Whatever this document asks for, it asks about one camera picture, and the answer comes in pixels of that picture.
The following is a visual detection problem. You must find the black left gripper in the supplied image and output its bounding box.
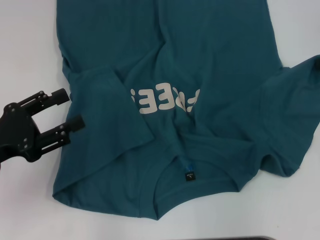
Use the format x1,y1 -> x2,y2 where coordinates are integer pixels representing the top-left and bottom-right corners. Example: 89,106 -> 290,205
0,86 -> 86,171

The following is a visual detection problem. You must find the teal t-shirt with beige letters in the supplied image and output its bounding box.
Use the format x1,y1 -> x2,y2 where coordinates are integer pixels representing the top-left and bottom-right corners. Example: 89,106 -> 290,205
51,0 -> 320,221

